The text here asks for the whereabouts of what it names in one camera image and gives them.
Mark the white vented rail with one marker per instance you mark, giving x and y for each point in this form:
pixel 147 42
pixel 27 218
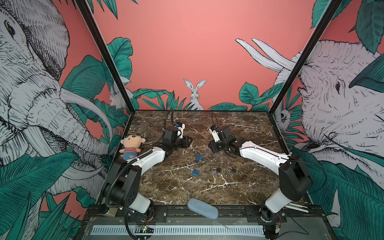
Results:
pixel 176 230

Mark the blue padlock middle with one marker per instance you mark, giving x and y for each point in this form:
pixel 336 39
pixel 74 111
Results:
pixel 199 157

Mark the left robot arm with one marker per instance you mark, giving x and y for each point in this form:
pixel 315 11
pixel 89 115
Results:
pixel 121 187

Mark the blue padlock near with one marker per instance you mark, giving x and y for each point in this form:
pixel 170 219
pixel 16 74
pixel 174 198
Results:
pixel 195 172

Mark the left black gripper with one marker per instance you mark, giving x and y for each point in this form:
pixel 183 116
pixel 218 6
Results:
pixel 186 142

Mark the blue grey pouch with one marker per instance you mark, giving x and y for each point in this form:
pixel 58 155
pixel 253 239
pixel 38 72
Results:
pixel 203 209

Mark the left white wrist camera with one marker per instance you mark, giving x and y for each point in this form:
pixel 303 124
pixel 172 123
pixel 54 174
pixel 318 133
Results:
pixel 180 126

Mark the dark padlock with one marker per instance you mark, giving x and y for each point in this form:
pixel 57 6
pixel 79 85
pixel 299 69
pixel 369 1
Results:
pixel 216 170
pixel 231 170

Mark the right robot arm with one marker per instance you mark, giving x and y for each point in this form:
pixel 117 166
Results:
pixel 294 176

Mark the blue padlock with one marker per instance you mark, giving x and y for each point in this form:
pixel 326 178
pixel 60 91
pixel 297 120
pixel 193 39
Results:
pixel 199 157
pixel 195 172

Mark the plush doll striped shirt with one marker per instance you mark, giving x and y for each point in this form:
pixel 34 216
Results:
pixel 131 146

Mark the masking tape roll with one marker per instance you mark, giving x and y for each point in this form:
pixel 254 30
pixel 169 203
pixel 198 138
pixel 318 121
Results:
pixel 108 212

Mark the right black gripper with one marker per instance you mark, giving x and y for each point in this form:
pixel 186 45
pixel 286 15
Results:
pixel 213 147

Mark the black mounting rail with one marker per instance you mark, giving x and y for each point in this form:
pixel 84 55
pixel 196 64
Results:
pixel 252 213

